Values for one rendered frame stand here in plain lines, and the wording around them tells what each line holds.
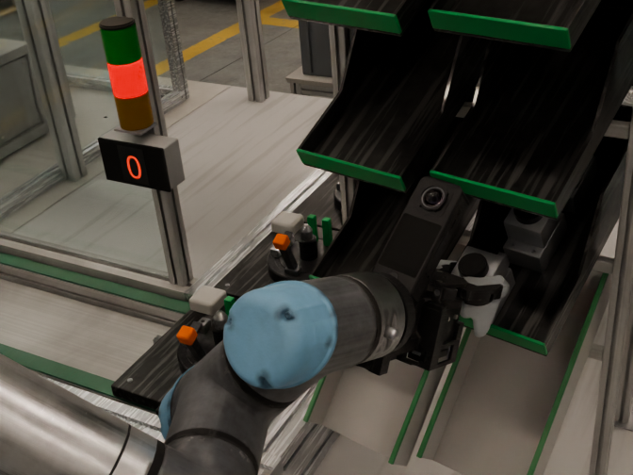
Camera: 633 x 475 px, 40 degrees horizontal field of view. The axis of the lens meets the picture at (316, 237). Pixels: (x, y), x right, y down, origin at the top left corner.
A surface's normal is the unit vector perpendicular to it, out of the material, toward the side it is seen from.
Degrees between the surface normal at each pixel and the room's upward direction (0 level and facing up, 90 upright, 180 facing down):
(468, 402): 45
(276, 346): 65
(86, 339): 0
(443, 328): 90
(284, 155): 0
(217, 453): 21
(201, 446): 2
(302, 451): 90
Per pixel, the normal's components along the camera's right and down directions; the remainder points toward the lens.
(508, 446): -0.49, -0.29
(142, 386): -0.07, -0.85
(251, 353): -0.59, 0.05
